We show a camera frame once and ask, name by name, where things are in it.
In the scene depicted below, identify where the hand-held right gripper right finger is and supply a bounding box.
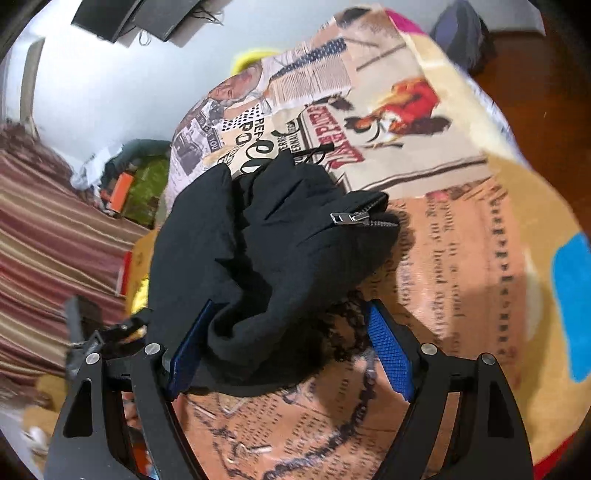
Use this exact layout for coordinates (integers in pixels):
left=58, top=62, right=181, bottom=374
left=367, top=299, right=534, bottom=480

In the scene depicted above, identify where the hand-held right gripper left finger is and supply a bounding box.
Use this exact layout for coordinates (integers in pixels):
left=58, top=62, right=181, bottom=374
left=44, top=299, right=214, bottom=480

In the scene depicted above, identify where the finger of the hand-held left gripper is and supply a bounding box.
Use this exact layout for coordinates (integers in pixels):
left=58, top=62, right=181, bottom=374
left=99, top=310, right=153, bottom=358

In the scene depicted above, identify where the black zip hoodie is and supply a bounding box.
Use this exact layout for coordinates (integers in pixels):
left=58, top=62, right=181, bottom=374
left=150, top=143, right=402, bottom=397

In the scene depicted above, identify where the pile of clothes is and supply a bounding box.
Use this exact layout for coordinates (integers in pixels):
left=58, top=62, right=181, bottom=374
left=74, top=138, right=172, bottom=188

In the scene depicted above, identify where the yellow cloth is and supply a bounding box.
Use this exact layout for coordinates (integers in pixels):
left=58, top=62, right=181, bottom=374
left=128, top=276, right=154, bottom=320

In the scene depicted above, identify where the red flat box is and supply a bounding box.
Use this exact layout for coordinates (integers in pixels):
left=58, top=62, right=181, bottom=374
left=117, top=251, right=133, bottom=297

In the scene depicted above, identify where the cardboard box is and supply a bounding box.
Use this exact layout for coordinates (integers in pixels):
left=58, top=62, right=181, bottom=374
left=124, top=230, right=160, bottom=298

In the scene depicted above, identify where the striped curtain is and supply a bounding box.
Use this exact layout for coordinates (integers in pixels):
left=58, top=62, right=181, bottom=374
left=0, top=122, right=153, bottom=384

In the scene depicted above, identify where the orange box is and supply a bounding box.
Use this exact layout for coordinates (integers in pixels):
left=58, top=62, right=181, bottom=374
left=108, top=173, right=136, bottom=216

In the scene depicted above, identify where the green bag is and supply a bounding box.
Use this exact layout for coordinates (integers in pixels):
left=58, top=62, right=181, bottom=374
left=124, top=159, right=171, bottom=228

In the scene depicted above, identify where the printed blanket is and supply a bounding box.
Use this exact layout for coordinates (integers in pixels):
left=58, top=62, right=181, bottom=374
left=164, top=7, right=591, bottom=480

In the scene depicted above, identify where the yellow pillow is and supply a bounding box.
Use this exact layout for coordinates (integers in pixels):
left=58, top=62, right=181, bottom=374
left=231, top=48, right=280, bottom=75

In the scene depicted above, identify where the black monitor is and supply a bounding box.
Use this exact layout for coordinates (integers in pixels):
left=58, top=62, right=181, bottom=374
left=134, top=0, right=228, bottom=46
left=71, top=0, right=144, bottom=44

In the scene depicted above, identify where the dark backpack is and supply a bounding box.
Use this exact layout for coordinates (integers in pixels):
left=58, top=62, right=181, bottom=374
left=429, top=0, right=498, bottom=75

